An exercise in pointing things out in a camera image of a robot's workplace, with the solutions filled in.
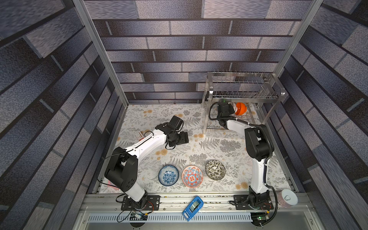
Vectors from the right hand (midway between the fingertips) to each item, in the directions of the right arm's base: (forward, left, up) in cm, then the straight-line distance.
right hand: (230, 105), depth 99 cm
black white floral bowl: (-41, +13, -14) cm, 46 cm away
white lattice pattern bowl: (+3, -4, -3) cm, 6 cm away
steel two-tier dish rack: (+17, -4, -5) cm, 18 cm away
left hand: (-27, +31, -4) cm, 42 cm away
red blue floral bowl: (-45, +27, -14) cm, 55 cm away
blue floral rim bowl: (-45, +41, -14) cm, 63 cm away
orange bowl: (+1, -10, -5) cm, 11 cm away
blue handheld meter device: (-61, +26, -9) cm, 67 cm away
